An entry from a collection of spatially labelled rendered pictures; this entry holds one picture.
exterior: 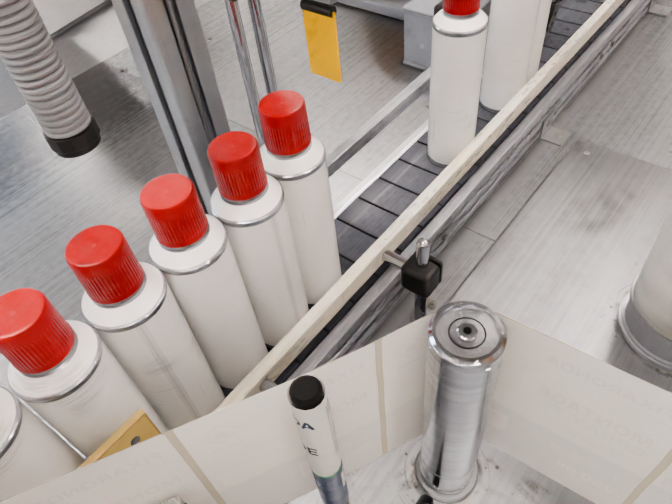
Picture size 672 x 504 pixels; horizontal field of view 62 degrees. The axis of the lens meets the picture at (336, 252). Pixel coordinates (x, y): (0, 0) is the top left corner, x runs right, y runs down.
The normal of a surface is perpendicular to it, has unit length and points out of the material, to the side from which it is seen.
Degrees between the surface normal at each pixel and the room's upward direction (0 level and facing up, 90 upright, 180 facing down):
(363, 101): 0
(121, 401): 90
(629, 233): 0
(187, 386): 90
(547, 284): 0
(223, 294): 90
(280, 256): 90
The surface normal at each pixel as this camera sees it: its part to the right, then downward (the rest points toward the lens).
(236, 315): 0.82, 0.38
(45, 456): 0.99, 0.00
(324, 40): -0.62, 0.62
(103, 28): -0.09, -0.66
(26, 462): 0.94, 0.20
